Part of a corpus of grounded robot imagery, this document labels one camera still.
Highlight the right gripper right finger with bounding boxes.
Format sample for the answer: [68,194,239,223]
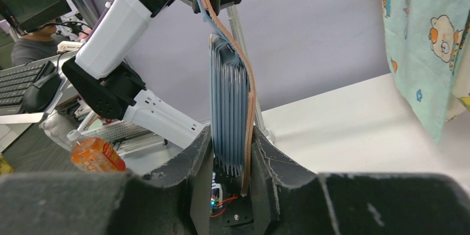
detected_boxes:
[251,129,469,234]

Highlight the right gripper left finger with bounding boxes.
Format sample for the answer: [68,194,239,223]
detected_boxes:
[1,127,213,234]

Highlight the tan leather card holder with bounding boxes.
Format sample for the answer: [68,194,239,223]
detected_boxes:
[196,0,256,196]

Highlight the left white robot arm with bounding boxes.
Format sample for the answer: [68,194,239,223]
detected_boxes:
[62,0,241,148]

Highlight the orange drink bottle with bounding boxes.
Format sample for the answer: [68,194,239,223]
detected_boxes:
[67,130,126,172]

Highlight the seated person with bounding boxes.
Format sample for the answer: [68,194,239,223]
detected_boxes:
[11,26,69,67]

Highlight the black keyboard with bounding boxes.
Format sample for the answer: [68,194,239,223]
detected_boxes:
[1,60,56,116]

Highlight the cream patterned cloth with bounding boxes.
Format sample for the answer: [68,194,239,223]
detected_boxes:
[446,24,469,121]

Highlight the light green patterned cloth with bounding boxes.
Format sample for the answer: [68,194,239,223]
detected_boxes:
[382,0,469,142]

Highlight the white cable duct strip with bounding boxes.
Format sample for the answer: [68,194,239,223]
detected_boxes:
[78,111,151,142]

